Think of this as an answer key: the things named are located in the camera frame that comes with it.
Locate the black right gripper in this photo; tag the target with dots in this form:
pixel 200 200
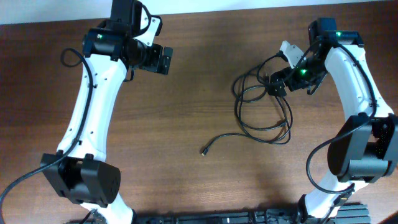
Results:
pixel 277 78

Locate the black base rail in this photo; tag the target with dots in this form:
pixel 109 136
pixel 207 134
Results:
pixel 248 216

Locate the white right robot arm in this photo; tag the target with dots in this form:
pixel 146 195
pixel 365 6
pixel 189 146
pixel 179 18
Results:
pixel 365 148

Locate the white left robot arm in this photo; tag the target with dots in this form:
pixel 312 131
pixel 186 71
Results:
pixel 111 52

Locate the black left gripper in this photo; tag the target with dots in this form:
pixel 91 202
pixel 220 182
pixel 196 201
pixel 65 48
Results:
pixel 153 64

